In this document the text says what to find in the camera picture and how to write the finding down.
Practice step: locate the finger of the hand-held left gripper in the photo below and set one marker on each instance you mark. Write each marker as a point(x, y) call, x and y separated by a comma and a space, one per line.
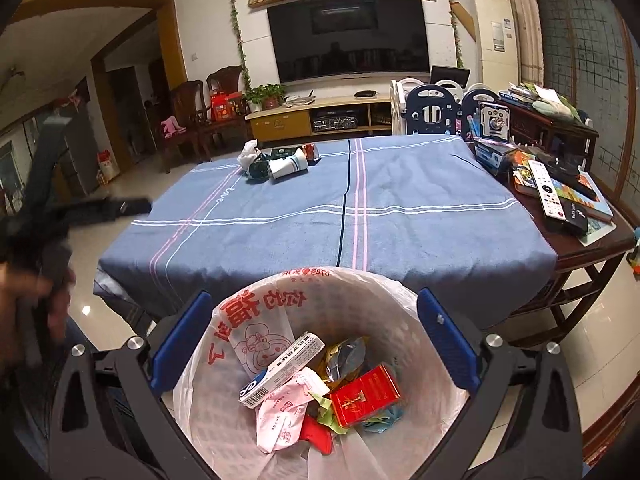
point(110, 208)
point(50, 160)

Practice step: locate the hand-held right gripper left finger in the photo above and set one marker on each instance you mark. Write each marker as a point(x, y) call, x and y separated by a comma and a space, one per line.
point(181, 345)

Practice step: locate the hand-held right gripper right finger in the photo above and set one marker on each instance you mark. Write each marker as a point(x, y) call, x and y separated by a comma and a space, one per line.
point(445, 347)

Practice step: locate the trash bin with white bag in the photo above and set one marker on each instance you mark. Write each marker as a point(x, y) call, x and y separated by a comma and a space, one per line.
point(240, 320)

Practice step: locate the blue face mask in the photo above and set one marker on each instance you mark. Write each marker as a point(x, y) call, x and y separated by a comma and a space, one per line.
point(385, 417)

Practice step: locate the red cigarette box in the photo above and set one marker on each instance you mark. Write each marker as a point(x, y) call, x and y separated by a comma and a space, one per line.
point(365, 395)

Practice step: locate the yellow potato chip bag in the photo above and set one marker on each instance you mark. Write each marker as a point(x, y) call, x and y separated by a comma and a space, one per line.
point(345, 357)

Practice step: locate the white blue medicine box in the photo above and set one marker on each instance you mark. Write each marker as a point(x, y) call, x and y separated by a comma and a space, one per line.
point(280, 372)

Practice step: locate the pink white paper packet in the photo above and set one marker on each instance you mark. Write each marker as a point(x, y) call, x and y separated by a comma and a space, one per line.
point(282, 420)

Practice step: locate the green wrapper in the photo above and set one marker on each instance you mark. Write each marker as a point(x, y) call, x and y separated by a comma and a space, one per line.
point(330, 410)

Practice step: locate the red snack packet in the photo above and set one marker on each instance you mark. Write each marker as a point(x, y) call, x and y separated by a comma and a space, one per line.
point(317, 435)

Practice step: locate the person's left hand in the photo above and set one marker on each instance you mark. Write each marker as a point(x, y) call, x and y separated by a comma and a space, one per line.
point(55, 305)

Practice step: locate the red white bag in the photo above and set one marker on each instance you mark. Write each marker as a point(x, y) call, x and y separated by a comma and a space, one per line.
point(107, 167)

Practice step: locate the pink cloth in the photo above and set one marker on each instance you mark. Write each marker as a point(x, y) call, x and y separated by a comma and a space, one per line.
point(172, 126)

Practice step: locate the dark wooden chair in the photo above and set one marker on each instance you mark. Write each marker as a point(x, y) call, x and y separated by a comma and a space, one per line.
point(227, 80)
point(187, 100)

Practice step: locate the white plastic bag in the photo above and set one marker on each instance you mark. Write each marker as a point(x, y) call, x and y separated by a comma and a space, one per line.
point(250, 152)

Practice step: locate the dark green snack packet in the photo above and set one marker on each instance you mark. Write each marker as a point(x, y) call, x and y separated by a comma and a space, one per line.
point(260, 170)

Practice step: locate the red gift box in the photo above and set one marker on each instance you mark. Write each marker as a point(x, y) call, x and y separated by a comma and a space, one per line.
point(227, 106)

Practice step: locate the blue striped tablecloth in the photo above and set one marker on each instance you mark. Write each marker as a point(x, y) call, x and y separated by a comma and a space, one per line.
point(280, 220)

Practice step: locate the dark wooden coffee table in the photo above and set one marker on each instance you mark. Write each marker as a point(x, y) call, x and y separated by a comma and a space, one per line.
point(585, 260)

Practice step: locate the white paper cup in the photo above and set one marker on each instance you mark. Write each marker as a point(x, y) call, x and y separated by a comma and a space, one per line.
point(289, 166)

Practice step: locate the white remote control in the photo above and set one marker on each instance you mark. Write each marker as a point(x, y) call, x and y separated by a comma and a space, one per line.
point(547, 190)

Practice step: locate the wooden television cabinet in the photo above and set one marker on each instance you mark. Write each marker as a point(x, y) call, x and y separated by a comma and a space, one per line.
point(280, 122)

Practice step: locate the green potted plant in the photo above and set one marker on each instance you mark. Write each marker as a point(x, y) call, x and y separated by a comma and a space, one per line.
point(265, 94)

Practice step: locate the colourful picture book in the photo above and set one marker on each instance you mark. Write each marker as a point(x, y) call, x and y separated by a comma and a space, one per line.
point(595, 210)

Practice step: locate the small red can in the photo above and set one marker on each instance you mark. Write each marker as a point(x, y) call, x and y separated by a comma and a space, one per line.
point(312, 154)

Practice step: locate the black remote control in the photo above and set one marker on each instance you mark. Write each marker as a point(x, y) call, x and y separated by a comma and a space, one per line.
point(570, 177)

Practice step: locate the white router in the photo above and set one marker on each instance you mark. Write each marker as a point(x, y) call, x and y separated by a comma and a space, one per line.
point(299, 100)

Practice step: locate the green ivy garland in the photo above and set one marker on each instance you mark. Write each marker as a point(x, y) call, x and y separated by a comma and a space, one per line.
point(237, 25)
point(452, 15)

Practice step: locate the white blue device box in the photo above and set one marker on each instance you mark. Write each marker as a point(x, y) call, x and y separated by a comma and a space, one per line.
point(494, 122)

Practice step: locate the navy playpen panel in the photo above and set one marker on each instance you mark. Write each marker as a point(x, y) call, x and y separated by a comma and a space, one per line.
point(472, 115)
point(432, 110)

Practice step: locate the black audio amplifier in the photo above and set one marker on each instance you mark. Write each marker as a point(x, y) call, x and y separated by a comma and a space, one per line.
point(335, 120)

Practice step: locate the dark wooden side cabinet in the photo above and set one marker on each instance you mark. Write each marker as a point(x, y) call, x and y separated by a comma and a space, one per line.
point(565, 135)

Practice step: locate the white playpen panel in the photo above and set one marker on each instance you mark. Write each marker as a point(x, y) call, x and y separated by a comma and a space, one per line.
point(400, 105)

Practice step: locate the small black set-top box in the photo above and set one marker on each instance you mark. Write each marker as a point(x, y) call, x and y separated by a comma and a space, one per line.
point(364, 93)

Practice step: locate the pile of books and cloth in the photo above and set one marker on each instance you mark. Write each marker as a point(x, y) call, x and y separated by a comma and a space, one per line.
point(545, 100)

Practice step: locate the black laptop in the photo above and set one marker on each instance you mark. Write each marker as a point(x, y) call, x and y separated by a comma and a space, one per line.
point(450, 79)

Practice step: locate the large black television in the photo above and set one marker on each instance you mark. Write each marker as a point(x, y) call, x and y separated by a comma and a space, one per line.
point(350, 40)

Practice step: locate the white standing air conditioner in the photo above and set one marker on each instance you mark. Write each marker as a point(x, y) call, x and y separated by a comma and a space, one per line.
point(495, 45)

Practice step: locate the beige curtain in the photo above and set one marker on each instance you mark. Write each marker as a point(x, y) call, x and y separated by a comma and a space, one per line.
point(522, 25)

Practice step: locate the frosted grid glass door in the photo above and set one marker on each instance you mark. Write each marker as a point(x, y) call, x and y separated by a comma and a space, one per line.
point(585, 35)

